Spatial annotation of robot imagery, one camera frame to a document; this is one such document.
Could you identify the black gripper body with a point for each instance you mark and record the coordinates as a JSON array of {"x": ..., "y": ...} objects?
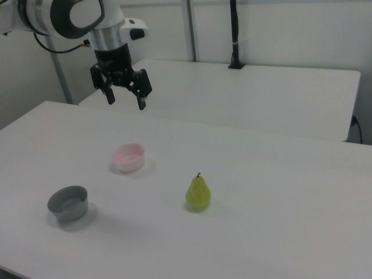
[{"x": 113, "y": 62}]

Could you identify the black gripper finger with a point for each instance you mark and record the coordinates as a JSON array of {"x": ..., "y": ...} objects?
[
  {"x": 142, "y": 84},
  {"x": 100, "y": 78}
]

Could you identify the grey plastic bowl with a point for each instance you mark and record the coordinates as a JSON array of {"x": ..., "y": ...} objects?
[{"x": 72, "y": 213}]

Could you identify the pink plastic bowl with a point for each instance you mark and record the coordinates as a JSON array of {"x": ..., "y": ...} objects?
[{"x": 130, "y": 165}]

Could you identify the green pear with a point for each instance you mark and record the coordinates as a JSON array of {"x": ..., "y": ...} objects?
[{"x": 197, "y": 194}]

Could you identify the white side table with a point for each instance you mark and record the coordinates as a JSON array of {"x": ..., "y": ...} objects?
[{"x": 232, "y": 96}]

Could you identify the grey aluminium frame rail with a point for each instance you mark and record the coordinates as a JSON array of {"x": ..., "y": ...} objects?
[{"x": 151, "y": 5}]

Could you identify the grey aluminium frame post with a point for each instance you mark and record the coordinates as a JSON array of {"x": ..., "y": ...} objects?
[
  {"x": 191, "y": 29},
  {"x": 59, "y": 72}
]

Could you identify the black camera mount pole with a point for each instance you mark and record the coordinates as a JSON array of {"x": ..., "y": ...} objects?
[{"x": 235, "y": 35}]

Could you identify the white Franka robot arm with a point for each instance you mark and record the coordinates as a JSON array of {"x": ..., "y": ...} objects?
[{"x": 37, "y": 14}]

